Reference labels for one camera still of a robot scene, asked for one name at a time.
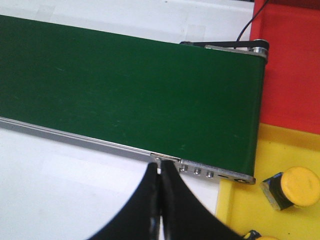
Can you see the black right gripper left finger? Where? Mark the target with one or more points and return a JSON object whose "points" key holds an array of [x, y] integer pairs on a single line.
{"points": [[139, 218]]}

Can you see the green conveyor belt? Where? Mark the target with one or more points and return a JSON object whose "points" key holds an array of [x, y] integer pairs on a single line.
{"points": [[194, 103]]}

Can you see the red plastic tray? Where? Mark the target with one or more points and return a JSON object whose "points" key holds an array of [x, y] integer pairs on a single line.
{"points": [[291, 92]]}

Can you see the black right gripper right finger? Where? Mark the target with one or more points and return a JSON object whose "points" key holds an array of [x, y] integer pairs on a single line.
{"points": [[184, 216]]}

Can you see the yellow plastic tray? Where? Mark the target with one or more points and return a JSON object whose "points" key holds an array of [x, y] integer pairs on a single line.
{"points": [[244, 207]]}

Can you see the aluminium conveyor side rail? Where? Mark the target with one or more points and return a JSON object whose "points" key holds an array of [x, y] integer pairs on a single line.
{"points": [[183, 165]]}

